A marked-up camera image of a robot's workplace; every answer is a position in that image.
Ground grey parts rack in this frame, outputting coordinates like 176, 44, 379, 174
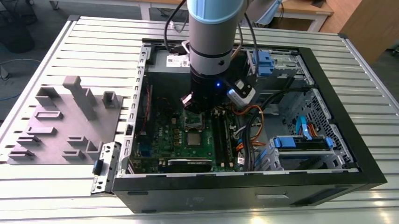
5, 76, 125, 166

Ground black graphics card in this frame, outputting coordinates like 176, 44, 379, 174
167, 158, 215, 174

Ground grey power supply unit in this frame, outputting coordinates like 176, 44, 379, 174
145, 50, 192, 105

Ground grey metal disk bay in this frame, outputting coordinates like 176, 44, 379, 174
258, 135, 359, 172

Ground black RAM slot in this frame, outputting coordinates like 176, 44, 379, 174
223, 109, 236, 168
212, 109, 226, 168

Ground black round bin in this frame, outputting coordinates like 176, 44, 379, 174
0, 23, 36, 54

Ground CPU socket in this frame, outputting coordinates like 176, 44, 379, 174
185, 130, 204, 148

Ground thick black cable bundle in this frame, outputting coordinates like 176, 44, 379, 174
242, 87, 314, 172

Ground black camera cable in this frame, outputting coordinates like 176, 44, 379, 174
242, 13, 259, 78

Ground hard disk in blue carrier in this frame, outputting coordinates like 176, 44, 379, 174
270, 136, 335, 152

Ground metal socket cover frame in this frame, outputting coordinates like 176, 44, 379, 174
184, 113, 204, 131

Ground small wrist side camera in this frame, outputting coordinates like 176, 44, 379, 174
180, 92, 196, 110

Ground grey metal drive cage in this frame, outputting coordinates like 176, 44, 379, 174
242, 49, 315, 107

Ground grey hinged slot bracket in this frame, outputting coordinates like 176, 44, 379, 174
89, 141, 123, 195

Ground blue plastic drive latch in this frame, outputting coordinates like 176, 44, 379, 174
254, 51, 275, 77

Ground blue flat data cable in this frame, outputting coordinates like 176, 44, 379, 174
298, 116, 315, 140
254, 149, 270, 171

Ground silver wrist camera, black face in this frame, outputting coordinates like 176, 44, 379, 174
226, 79, 256, 108

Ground orange and yellow wire bundle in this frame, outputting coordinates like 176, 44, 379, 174
232, 105, 266, 156

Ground wooden cabinet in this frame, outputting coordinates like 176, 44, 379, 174
339, 0, 399, 65

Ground green motherboard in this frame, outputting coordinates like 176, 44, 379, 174
133, 108, 246, 173

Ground black open PC case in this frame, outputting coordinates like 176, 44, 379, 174
111, 38, 387, 213

